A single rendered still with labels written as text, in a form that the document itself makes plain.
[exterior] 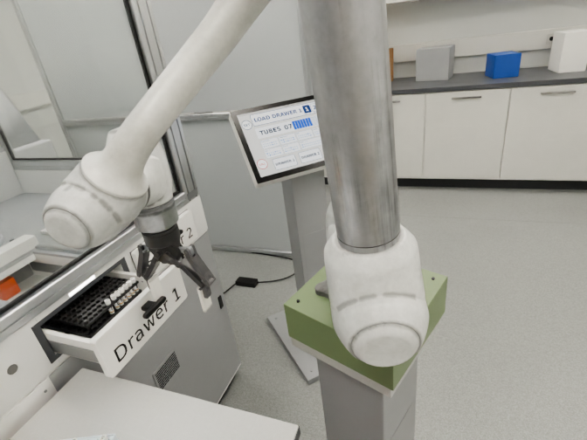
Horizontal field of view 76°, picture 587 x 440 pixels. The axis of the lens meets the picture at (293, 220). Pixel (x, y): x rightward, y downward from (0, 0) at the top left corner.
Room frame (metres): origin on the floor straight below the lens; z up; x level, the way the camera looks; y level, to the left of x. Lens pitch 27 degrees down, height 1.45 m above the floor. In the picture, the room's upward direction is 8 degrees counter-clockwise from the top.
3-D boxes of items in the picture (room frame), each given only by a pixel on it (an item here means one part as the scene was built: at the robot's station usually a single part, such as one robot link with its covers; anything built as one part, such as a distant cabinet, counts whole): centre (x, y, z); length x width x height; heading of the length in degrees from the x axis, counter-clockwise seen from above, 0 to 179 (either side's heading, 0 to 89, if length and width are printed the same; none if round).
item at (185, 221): (1.09, 0.42, 0.87); 0.29 x 0.02 x 0.11; 157
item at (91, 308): (0.82, 0.57, 0.87); 0.22 x 0.18 x 0.06; 67
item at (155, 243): (0.73, 0.29, 1.07); 0.08 x 0.07 x 0.09; 67
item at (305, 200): (1.51, -0.08, 0.51); 0.50 x 0.45 x 1.02; 22
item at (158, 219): (0.73, 0.29, 1.14); 0.09 x 0.09 x 0.06
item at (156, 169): (0.71, 0.29, 1.25); 0.13 x 0.11 x 0.16; 170
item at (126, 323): (0.74, 0.39, 0.87); 0.29 x 0.02 x 0.11; 157
